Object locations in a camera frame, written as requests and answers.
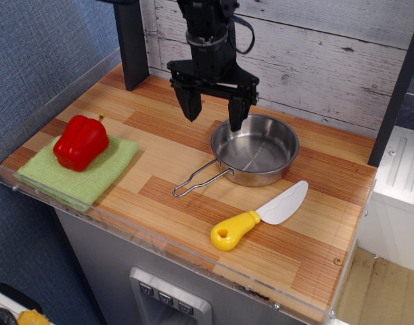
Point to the yellow handled toy knife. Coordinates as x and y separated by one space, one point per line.
226 235

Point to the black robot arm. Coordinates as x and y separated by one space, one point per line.
212 21

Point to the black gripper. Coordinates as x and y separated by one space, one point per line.
213 70

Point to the dark left post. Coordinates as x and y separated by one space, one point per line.
131 39

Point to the silver dispenser panel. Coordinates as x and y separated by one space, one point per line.
161 302

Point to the clear acrylic guard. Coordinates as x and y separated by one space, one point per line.
36 84

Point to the red bell pepper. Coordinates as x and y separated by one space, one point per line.
82 141

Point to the grey toy fridge cabinet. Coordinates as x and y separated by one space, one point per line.
106 260

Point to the dark right post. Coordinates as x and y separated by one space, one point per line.
394 106

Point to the green cloth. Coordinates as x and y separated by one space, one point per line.
78 190

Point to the metal pot with wire handle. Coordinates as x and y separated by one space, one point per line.
257 155

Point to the dark post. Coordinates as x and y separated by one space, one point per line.
394 106
131 39

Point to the yellow object at corner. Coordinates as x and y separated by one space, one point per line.
32 317

